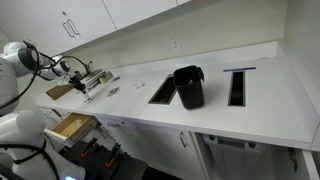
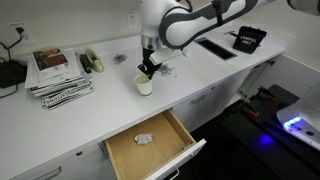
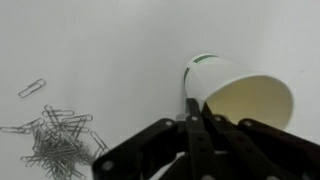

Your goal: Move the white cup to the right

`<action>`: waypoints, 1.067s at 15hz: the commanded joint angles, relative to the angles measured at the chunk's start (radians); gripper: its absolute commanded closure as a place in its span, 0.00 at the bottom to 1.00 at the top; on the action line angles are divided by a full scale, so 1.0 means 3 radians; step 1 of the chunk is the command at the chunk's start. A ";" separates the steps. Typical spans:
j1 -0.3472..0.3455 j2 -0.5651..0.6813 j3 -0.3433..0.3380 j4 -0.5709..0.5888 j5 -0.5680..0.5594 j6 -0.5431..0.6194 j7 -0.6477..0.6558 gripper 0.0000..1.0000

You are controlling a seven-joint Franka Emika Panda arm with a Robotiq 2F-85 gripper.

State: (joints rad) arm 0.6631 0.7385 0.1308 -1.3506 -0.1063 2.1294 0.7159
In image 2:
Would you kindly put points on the white robot base blue light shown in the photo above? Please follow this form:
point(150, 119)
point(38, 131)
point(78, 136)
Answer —
point(300, 120)

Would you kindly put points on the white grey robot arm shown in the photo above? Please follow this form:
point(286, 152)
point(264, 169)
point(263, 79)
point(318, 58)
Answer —
point(186, 20)

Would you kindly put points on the pile of metal paper clips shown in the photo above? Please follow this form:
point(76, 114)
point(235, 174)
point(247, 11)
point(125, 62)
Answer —
point(165, 69)
point(119, 58)

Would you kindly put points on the white wall outlet with plug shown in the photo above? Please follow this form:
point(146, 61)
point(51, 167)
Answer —
point(20, 31)

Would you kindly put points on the brown cover magazine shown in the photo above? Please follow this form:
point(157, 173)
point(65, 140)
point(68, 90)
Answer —
point(50, 58)

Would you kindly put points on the open wooden drawer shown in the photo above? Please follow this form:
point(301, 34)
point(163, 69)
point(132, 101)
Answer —
point(146, 150)

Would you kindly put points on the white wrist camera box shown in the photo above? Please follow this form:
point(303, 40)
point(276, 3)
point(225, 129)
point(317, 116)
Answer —
point(165, 56)

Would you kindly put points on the black cart top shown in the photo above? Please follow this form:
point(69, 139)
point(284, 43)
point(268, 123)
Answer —
point(253, 146)

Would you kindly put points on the black red clamp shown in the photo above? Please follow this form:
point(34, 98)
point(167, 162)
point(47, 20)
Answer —
point(252, 111)
point(266, 93)

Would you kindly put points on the stack of white papers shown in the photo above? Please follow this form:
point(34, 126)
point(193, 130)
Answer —
point(53, 75)

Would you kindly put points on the crumpled white paper wad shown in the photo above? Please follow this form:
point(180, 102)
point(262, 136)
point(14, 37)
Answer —
point(143, 139)

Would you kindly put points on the white paper cup green band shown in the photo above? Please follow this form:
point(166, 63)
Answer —
point(144, 87)

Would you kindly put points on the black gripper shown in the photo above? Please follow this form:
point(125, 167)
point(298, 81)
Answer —
point(148, 56)

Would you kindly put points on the black electronic box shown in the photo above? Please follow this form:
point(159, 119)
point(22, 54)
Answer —
point(11, 74)

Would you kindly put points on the stack of striped magazines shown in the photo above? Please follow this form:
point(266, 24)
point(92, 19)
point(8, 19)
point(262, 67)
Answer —
point(65, 95)

